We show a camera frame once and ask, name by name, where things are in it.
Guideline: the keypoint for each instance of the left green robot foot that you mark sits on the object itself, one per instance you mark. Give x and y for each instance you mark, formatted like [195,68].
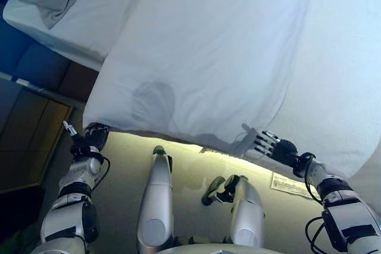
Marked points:
[158,149]

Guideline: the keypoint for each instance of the green robot foot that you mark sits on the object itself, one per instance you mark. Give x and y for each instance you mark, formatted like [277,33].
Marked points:
[212,191]
[158,149]

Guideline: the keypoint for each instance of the white duvet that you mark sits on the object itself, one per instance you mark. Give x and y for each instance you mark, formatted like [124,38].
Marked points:
[193,51]

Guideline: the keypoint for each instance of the wooden nightstand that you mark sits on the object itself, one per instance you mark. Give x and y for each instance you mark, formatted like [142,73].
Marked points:
[26,135]

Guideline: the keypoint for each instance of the white mattress with sheet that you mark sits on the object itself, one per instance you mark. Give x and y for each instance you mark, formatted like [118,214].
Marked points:
[342,72]

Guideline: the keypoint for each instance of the right robot hand black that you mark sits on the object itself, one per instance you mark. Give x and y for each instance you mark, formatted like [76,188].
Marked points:
[282,151]

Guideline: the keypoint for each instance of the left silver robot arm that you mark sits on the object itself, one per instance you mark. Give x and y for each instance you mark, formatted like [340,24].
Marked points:
[71,203]

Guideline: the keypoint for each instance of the right green robot foot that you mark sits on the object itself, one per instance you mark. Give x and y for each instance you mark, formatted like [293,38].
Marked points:
[212,191]

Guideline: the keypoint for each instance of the robot torso shell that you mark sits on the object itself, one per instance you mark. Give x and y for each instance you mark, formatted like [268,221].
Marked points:
[226,249]

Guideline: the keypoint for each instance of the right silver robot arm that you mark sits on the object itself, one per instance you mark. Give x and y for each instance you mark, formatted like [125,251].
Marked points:
[345,212]

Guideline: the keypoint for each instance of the brown upholstered bed frame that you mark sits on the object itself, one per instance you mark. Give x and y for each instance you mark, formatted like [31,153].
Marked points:
[38,63]

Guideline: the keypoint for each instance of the white bed sheet mattress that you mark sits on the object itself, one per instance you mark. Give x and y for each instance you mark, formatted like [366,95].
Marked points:
[74,34]

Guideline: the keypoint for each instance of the left robot hand black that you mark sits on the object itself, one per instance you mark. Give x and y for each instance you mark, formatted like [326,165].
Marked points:
[92,138]

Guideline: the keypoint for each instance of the left silver robot leg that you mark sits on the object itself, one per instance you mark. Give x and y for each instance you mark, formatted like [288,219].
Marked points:
[156,200]

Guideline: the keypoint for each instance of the white label sticker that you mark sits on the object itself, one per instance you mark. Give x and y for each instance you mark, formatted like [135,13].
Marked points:
[294,185]

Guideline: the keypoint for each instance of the white robot body shell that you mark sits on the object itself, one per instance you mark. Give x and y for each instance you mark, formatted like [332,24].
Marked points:
[248,212]

